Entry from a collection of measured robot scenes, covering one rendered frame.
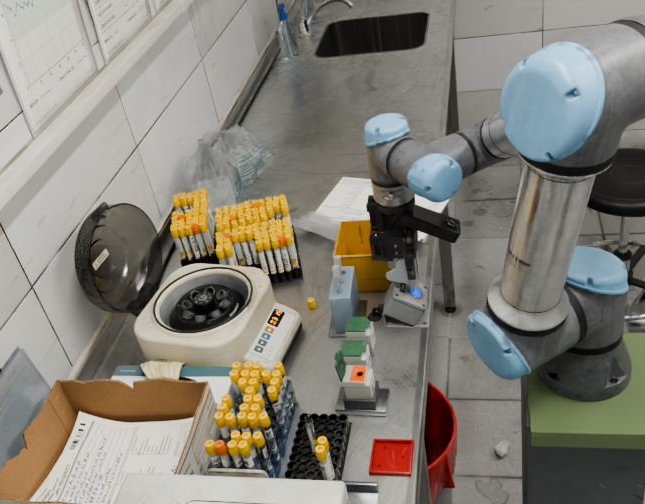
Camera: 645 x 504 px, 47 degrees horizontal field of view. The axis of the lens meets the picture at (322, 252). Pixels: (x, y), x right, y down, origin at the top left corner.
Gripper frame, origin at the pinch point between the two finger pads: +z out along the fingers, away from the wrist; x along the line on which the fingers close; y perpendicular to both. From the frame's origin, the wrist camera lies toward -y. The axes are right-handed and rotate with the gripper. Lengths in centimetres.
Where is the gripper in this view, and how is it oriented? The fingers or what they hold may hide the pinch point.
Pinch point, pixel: (416, 284)
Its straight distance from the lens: 144.7
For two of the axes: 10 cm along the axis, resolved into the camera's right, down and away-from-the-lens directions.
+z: 1.6, 8.0, 5.8
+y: -9.7, 0.3, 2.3
